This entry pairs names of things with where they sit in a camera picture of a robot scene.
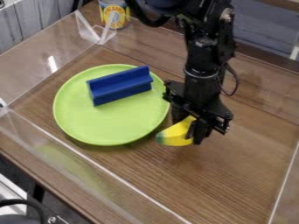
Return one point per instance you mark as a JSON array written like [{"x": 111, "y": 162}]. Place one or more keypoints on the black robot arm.
[{"x": 207, "y": 23}]

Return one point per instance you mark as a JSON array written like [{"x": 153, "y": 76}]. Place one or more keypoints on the yellow printed can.
[{"x": 113, "y": 11}]

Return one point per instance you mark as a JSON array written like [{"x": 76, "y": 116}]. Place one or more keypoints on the blue plastic block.
[{"x": 119, "y": 85}]

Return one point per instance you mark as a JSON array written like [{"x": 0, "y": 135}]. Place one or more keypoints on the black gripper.
[{"x": 196, "y": 98}]

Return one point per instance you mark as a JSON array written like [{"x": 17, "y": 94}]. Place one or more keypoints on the clear acrylic tray wall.
[{"x": 87, "y": 186}]

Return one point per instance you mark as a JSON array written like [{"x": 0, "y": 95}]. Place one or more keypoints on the clear acrylic corner bracket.
[{"x": 97, "y": 34}]

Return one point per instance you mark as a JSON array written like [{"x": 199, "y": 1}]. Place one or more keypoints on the yellow toy banana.
[{"x": 173, "y": 135}]

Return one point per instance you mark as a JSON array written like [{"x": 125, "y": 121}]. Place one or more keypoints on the green round plate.
[{"x": 115, "y": 123}]

